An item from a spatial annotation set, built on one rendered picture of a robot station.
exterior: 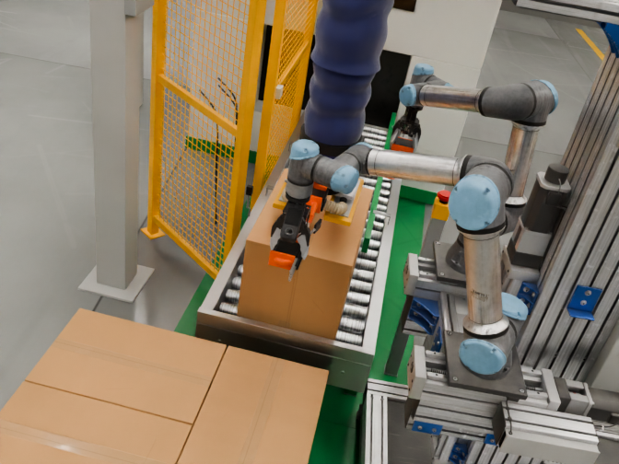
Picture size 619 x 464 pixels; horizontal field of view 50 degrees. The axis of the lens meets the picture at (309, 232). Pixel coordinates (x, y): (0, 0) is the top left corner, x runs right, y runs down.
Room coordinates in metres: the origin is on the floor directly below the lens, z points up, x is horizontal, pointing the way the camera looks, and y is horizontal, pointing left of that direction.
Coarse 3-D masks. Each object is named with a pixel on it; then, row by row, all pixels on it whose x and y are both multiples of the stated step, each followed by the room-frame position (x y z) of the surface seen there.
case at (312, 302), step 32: (256, 224) 2.11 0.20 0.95; (352, 224) 2.23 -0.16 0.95; (256, 256) 1.99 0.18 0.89; (320, 256) 1.98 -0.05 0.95; (352, 256) 2.01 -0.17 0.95; (256, 288) 1.99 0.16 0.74; (288, 288) 1.97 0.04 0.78; (320, 288) 1.96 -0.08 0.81; (288, 320) 1.97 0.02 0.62; (320, 320) 1.96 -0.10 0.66
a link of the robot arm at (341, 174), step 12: (348, 156) 1.63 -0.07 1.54; (312, 168) 1.56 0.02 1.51; (324, 168) 1.56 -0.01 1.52; (336, 168) 1.55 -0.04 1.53; (348, 168) 1.55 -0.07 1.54; (312, 180) 1.57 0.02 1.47; (324, 180) 1.55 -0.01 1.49; (336, 180) 1.53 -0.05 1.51; (348, 180) 1.53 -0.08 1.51; (348, 192) 1.54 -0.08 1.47
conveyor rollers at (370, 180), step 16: (368, 128) 4.10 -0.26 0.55; (368, 144) 3.91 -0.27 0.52; (384, 144) 3.91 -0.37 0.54; (368, 176) 3.46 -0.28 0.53; (384, 192) 3.28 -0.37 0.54; (368, 208) 3.10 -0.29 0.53; (384, 208) 3.10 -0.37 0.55; (368, 256) 2.64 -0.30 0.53; (240, 272) 2.33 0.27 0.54; (368, 272) 2.49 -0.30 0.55; (352, 288) 2.38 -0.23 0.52; (368, 288) 2.38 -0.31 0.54; (224, 304) 2.08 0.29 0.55; (352, 320) 2.13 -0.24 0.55; (336, 336) 2.03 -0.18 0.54; (352, 336) 2.03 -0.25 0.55
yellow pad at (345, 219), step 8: (360, 184) 2.30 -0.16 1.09; (360, 192) 2.26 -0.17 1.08; (336, 200) 2.14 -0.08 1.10; (344, 200) 2.11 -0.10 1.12; (352, 200) 2.16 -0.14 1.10; (352, 208) 2.11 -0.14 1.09; (328, 216) 2.03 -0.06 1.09; (336, 216) 2.04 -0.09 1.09; (344, 216) 2.04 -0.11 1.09; (352, 216) 2.06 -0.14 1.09; (344, 224) 2.02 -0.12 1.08
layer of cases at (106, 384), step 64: (128, 320) 1.89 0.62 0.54; (64, 384) 1.53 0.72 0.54; (128, 384) 1.58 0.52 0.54; (192, 384) 1.64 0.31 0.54; (256, 384) 1.69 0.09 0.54; (320, 384) 1.75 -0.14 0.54; (0, 448) 1.24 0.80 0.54; (64, 448) 1.29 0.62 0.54; (128, 448) 1.33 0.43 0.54; (192, 448) 1.37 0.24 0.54; (256, 448) 1.42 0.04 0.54
